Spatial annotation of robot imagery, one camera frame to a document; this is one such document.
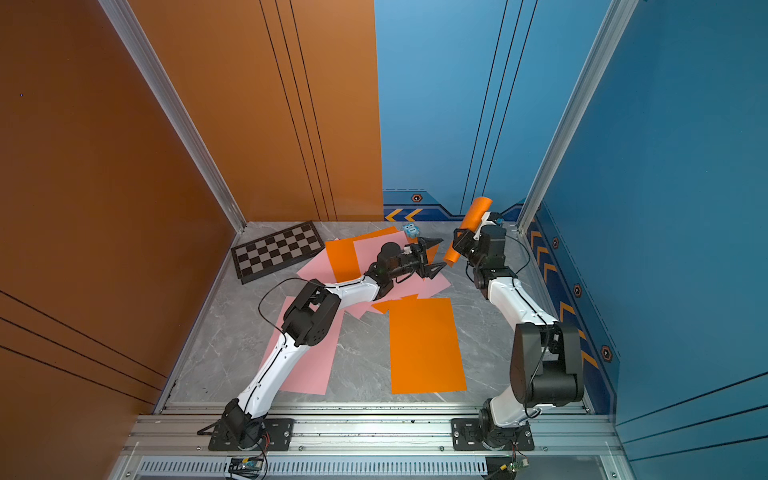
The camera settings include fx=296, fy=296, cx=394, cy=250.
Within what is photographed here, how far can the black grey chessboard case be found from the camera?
1.05 m

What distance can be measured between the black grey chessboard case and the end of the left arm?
0.34 m

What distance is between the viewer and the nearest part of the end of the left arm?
0.83m
